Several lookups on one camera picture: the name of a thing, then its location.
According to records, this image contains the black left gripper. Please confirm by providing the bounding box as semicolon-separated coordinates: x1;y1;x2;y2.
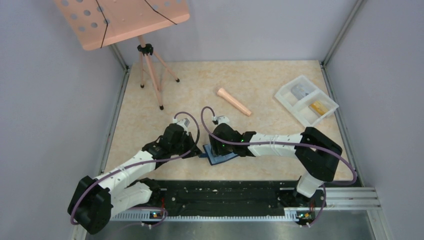
170;131;202;159

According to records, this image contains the blue card holder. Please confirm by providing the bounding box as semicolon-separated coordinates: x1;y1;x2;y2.
199;144;238;166

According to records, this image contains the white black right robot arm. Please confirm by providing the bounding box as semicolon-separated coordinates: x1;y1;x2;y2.
209;123;343;206

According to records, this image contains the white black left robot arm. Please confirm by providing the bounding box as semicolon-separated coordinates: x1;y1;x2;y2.
67;118;201;235

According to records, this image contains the silver card in tray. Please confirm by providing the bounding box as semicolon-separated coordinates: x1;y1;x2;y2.
290;84;311;101

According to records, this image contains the pink tapered stick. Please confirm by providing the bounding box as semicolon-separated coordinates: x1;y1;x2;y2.
216;87;252;117

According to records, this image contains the white plastic divided tray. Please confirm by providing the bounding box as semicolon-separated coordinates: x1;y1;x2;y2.
274;75;339;127

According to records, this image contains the pink music stand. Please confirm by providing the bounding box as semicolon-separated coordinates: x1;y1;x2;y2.
55;0;190;110

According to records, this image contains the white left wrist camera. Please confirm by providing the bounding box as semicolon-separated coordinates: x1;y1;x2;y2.
172;118;190;132

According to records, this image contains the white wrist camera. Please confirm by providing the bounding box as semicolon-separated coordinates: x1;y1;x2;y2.
172;118;190;132
212;115;230;125

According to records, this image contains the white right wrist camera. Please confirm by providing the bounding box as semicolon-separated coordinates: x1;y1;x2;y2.
212;115;230;125

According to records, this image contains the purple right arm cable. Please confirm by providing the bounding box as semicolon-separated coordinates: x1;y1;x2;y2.
200;105;358;228

